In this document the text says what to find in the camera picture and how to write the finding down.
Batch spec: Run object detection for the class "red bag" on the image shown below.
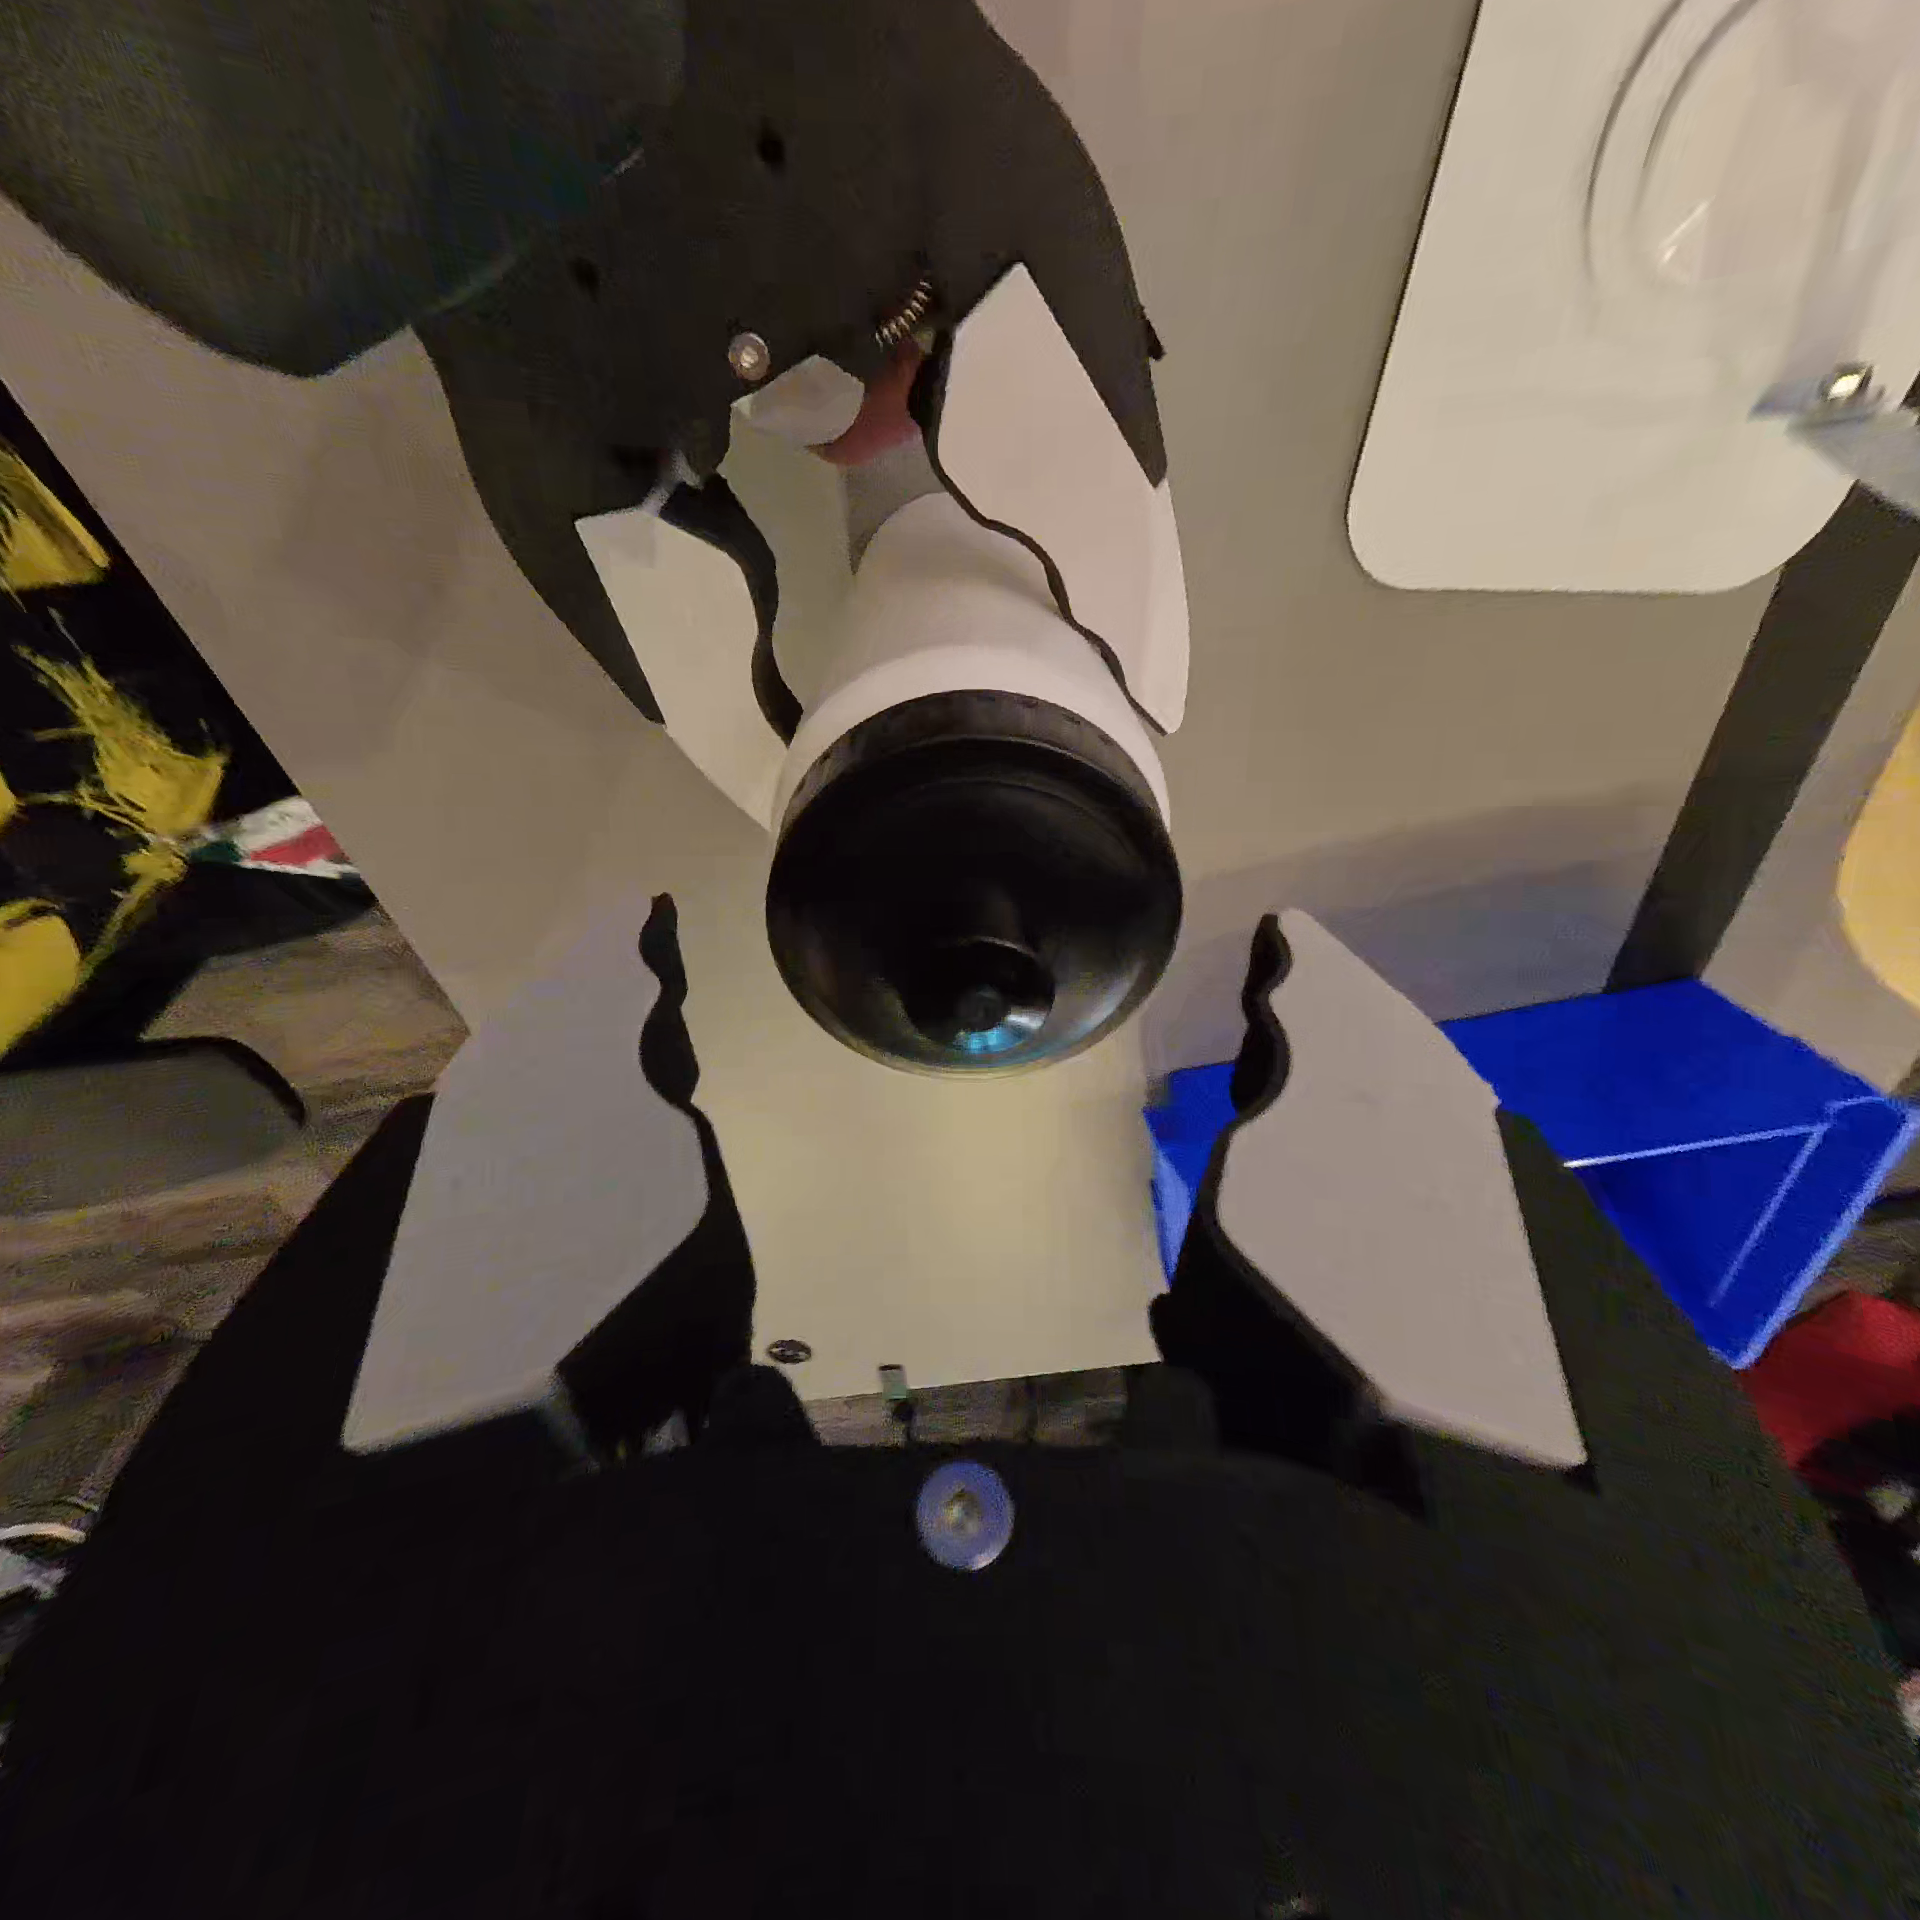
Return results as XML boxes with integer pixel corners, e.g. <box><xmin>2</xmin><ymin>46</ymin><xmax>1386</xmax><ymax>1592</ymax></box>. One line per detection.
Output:
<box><xmin>1745</xmin><ymin>1290</ymin><xmax>1920</xmax><ymax>1491</ymax></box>

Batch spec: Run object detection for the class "red green striped object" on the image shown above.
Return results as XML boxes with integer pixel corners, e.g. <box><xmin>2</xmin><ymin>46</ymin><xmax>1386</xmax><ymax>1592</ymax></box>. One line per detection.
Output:
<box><xmin>193</xmin><ymin>801</ymin><xmax>366</xmax><ymax>882</ymax></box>

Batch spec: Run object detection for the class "white plastic bottle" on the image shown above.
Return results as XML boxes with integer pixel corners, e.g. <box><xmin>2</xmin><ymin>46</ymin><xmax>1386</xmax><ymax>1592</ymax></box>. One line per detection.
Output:
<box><xmin>772</xmin><ymin>492</ymin><xmax>1172</xmax><ymax>842</ymax></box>

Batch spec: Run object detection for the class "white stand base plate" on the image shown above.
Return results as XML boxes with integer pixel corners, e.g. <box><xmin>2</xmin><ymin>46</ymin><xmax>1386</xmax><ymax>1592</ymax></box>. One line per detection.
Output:
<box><xmin>1345</xmin><ymin>0</ymin><xmax>1920</xmax><ymax>595</ymax></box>

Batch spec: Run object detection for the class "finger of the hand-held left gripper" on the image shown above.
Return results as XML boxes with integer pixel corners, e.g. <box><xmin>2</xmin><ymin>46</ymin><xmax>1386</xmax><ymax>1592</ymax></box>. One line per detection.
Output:
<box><xmin>920</xmin><ymin>262</ymin><xmax>1193</xmax><ymax>737</ymax></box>
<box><xmin>573</xmin><ymin>477</ymin><xmax>804</xmax><ymax>829</ymax></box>

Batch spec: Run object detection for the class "blue plastic bin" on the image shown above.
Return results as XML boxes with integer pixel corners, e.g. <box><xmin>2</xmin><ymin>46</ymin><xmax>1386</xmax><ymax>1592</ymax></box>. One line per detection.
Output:
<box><xmin>1144</xmin><ymin>979</ymin><xmax>1920</xmax><ymax>1370</ymax></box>

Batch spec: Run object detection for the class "black office chair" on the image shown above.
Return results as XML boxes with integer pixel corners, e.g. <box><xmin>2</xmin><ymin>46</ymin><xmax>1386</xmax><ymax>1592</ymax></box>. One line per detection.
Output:
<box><xmin>0</xmin><ymin>1035</ymin><xmax>314</xmax><ymax>1221</ymax></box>

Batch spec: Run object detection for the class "person's left hand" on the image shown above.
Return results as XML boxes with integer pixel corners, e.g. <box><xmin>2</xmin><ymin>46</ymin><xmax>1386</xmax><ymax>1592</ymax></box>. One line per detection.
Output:
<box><xmin>810</xmin><ymin>363</ymin><xmax>921</xmax><ymax>462</ymax></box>

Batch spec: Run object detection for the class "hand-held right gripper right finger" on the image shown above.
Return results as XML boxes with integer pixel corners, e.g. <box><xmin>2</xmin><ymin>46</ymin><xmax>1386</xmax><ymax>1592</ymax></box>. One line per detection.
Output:
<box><xmin>1149</xmin><ymin>909</ymin><xmax>1589</xmax><ymax>1472</ymax></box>

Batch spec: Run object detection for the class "metal stand bracket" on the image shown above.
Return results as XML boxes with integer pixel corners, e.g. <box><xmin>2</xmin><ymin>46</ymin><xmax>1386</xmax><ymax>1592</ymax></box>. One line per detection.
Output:
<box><xmin>1750</xmin><ymin>358</ymin><xmax>1920</xmax><ymax>512</ymax></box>

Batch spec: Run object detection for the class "clear round stand foot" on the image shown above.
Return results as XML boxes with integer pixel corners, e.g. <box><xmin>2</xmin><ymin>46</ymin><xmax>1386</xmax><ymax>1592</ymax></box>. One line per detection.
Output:
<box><xmin>1581</xmin><ymin>0</ymin><xmax>1920</xmax><ymax>309</ymax></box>

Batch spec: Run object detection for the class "black bottle lid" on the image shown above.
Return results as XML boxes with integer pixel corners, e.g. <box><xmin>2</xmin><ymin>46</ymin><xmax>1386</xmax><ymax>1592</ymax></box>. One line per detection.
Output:
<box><xmin>764</xmin><ymin>690</ymin><xmax>1187</xmax><ymax>1077</ymax></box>

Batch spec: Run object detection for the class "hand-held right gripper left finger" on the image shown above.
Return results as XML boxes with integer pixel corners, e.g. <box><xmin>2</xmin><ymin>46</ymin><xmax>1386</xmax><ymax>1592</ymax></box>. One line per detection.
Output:
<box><xmin>344</xmin><ymin>896</ymin><xmax>757</xmax><ymax>1453</ymax></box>

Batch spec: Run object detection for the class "black tape strip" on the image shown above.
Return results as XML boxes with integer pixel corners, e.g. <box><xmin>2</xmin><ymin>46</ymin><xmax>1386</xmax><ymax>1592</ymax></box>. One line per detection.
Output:
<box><xmin>1608</xmin><ymin>480</ymin><xmax>1920</xmax><ymax>994</ymax></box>

